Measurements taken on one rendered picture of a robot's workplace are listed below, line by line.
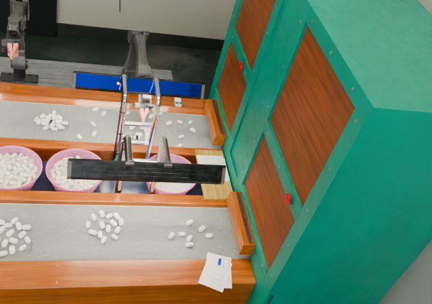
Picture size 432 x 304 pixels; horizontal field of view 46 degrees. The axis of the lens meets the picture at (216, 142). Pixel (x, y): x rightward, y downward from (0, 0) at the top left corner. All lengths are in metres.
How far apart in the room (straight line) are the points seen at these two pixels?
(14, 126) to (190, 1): 2.45
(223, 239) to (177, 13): 2.81
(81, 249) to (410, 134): 1.33
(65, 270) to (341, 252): 1.04
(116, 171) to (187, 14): 2.92
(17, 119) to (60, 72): 0.55
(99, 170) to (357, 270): 1.06
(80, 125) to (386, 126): 1.64
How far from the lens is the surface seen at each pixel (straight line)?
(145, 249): 2.18
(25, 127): 2.64
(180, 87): 2.44
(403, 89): 1.58
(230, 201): 2.31
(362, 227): 1.85
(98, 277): 2.05
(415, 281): 2.58
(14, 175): 2.41
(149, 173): 1.99
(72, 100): 2.78
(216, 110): 2.73
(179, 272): 2.11
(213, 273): 2.14
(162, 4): 4.62
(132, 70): 2.96
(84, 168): 1.96
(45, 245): 2.16
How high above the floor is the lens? 2.50
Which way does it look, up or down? 40 degrees down
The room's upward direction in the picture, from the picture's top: 18 degrees clockwise
